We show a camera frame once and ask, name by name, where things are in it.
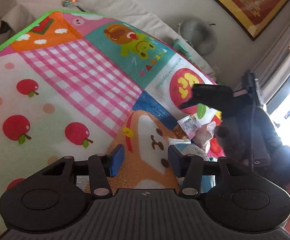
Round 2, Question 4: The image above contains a pink lace cloth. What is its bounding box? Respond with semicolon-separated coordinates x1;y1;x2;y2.
192;121;216;153

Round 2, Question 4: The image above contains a dark gloved right hand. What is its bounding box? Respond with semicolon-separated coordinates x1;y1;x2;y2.
235;104;290;188

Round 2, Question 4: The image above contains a blue white milk carton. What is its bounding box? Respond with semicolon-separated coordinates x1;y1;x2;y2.
168;138;210;161

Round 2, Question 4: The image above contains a small printed snack packet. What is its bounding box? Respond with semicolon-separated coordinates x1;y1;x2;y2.
178;115;201;139

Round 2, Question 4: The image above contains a green cloth on sofa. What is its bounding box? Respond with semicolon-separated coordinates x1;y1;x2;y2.
172;39;192;60

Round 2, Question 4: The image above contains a grey curtain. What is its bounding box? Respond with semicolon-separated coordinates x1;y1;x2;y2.
252;20;290;103

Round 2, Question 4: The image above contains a colourful cartoon play mat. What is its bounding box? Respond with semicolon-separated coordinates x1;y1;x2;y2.
0;11;220;235

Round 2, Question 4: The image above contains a beige sofa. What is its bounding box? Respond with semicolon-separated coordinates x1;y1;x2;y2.
0;0;217;78

